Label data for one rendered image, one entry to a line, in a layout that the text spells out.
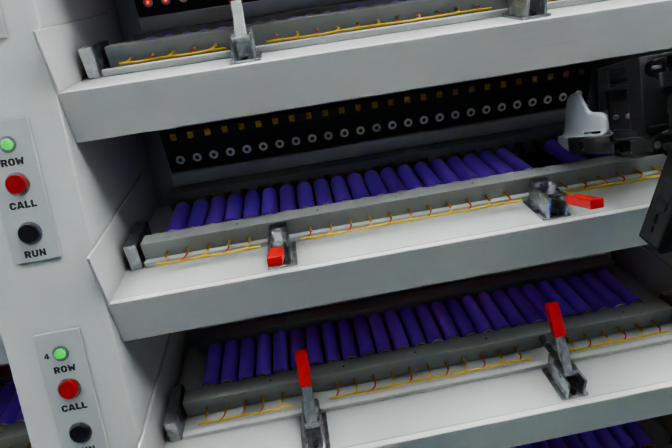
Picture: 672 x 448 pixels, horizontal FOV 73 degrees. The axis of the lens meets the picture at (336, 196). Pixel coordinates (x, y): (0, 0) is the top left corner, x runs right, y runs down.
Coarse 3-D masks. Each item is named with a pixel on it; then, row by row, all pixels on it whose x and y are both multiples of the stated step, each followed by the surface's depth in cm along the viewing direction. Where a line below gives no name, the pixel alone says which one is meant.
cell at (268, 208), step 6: (264, 192) 53; (270, 192) 53; (276, 192) 54; (264, 198) 52; (270, 198) 51; (276, 198) 52; (264, 204) 50; (270, 204) 50; (276, 204) 51; (264, 210) 49; (270, 210) 49; (276, 210) 50
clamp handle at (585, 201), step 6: (552, 186) 44; (546, 192) 44; (552, 192) 44; (552, 198) 43; (558, 198) 42; (564, 198) 41; (570, 198) 40; (576, 198) 39; (582, 198) 38; (588, 198) 38; (594, 198) 38; (600, 198) 37; (570, 204) 40; (576, 204) 39; (582, 204) 38; (588, 204) 38; (594, 204) 37; (600, 204) 37
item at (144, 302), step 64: (448, 128) 58; (512, 128) 59; (576, 192) 48; (640, 192) 46; (128, 256) 45; (256, 256) 45; (320, 256) 43; (384, 256) 42; (448, 256) 43; (512, 256) 44; (576, 256) 45; (128, 320) 42; (192, 320) 43
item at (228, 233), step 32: (608, 160) 48; (640, 160) 48; (416, 192) 47; (448, 192) 47; (480, 192) 47; (512, 192) 48; (224, 224) 46; (256, 224) 46; (288, 224) 46; (320, 224) 46; (384, 224) 45; (160, 256) 46
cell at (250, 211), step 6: (252, 192) 53; (246, 198) 52; (252, 198) 52; (258, 198) 53; (246, 204) 51; (252, 204) 51; (258, 204) 51; (246, 210) 50; (252, 210) 49; (258, 210) 50; (246, 216) 48; (252, 216) 48
